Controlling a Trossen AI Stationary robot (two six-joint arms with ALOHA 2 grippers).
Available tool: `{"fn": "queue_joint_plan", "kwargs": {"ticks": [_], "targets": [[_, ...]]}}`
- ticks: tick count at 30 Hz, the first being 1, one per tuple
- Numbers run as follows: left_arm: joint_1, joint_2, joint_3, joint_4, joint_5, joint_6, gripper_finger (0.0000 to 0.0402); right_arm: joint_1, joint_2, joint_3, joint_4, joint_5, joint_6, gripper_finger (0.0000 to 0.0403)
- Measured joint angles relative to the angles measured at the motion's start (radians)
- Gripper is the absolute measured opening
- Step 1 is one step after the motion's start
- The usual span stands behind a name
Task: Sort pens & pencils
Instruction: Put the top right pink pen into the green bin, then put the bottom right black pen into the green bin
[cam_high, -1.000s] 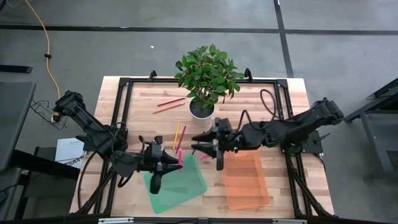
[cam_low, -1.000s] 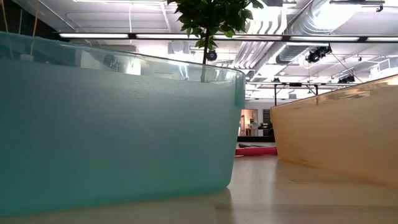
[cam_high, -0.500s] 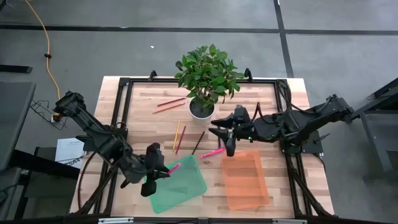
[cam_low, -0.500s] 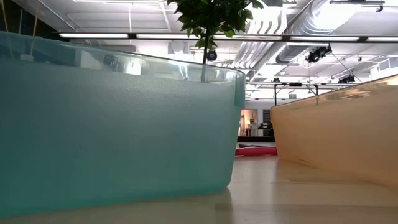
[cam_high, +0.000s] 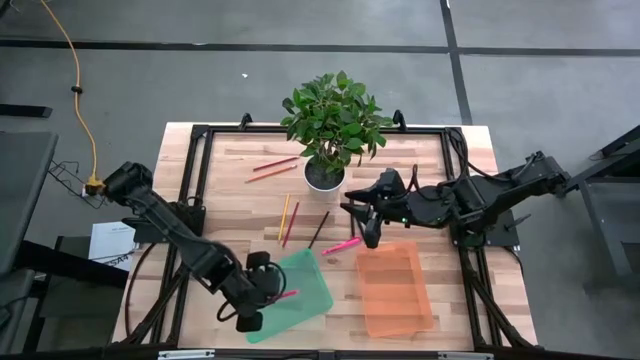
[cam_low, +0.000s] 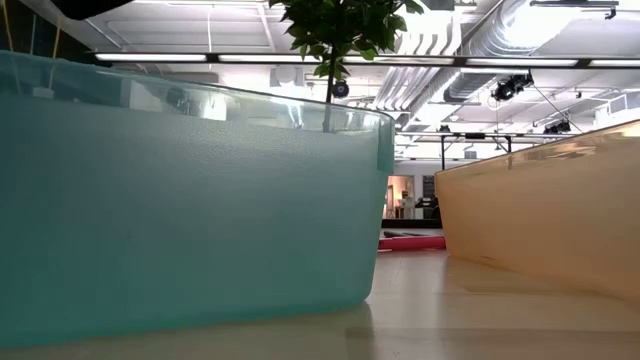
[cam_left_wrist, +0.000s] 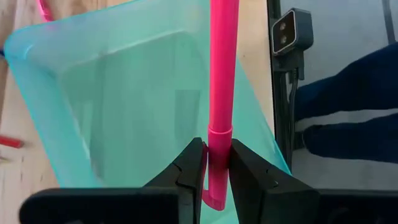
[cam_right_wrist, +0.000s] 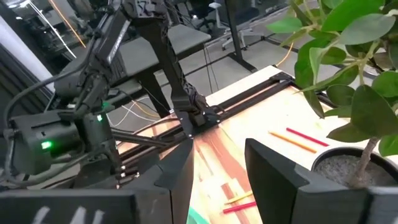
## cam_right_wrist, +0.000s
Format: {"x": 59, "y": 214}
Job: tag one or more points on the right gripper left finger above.
{"x": 174, "y": 193}

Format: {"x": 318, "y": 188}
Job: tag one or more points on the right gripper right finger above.
{"x": 280, "y": 193}

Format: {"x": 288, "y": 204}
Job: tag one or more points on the orange pencil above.
{"x": 292, "y": 142}

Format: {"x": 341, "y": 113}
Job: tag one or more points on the red pencil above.
{"x": 239, "y": 207}
{"x": 307, "y": 137}

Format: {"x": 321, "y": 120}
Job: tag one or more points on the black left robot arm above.
{"x": 105, "y": 46}

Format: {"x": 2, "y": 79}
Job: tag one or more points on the green translucent plastic tray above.
{"x": 196, "y": 218}

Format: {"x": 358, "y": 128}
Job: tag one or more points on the yellow pencil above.
{"x": 238, "y": 198}

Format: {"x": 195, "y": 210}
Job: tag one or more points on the green potted plant white pot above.
{"x": 370, "y": 115}

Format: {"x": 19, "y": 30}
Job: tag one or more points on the grey desk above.
{"x": 174, "y": 40}

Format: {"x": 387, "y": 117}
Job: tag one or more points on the office chair white base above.
{"x": 245, "y": 18}

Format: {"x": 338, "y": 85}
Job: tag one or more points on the black metal table frame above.
{"x": 186, "y": 93}

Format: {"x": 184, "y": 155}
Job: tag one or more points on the black desk leg post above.
{"x": 234, "y": 31}

